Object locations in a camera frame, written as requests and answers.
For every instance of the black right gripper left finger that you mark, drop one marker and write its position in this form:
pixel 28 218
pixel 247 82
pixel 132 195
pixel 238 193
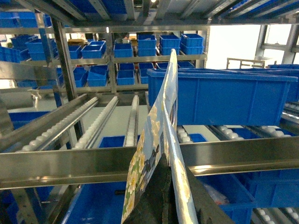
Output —
pixel 157 203

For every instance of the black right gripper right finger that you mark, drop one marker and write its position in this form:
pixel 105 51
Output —
pixel 207 211

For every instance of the flower gift bag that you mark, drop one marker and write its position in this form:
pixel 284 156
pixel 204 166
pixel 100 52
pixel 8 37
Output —
pixel 158 150

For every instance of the large blue plastic bin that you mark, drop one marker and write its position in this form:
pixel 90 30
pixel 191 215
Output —
pixel 197 97

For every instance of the steel rack front rail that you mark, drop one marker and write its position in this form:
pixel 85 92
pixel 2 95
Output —
pixel 79 166

